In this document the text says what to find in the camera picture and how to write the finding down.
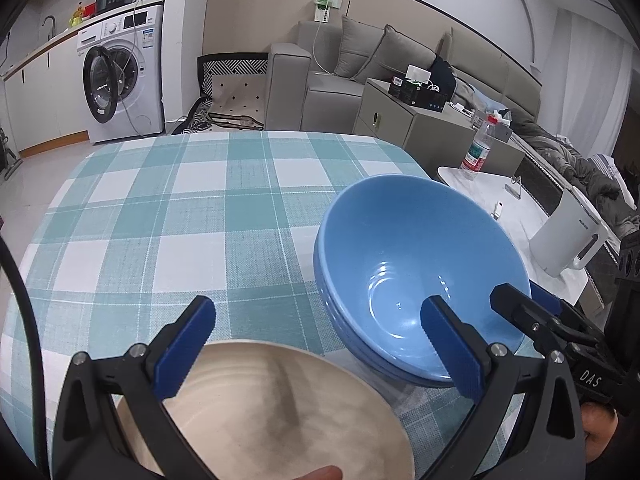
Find white wall charger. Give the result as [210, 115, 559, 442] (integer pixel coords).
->
[314, 0, 343, 23]

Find grey sofa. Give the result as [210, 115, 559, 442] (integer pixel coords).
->
[265, 16, 541, 133]

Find person's left hand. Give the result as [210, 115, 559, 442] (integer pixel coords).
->
[294, 465, 343, 480]

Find white washing machine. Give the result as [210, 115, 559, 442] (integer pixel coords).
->
[77, 3, 165, 144]

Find large beige plate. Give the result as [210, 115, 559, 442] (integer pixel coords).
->
[113, 339, 417, 480]

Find person's right hand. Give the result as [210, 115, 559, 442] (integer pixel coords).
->
[580, 402, 618, 463]

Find blue bowl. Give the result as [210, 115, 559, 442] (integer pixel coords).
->
[314, 174, 530, 388]

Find grey side cabinet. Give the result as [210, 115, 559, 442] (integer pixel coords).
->
[352, 77, 526, 177]

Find white marble side table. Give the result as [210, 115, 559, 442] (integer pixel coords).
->
[437, 167, 588, 306]

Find plastic water bottle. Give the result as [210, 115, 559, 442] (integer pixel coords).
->
[460, 110, 501, 179]

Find white electric kettle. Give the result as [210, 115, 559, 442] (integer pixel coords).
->
[529, 186, 608, 276]

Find black box on cabinet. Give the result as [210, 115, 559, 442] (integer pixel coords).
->
[388, 77, 447, 112]

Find grey cushion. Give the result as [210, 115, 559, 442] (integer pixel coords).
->
[352, 25, 436, 84]
[333, 15, 384, 78]

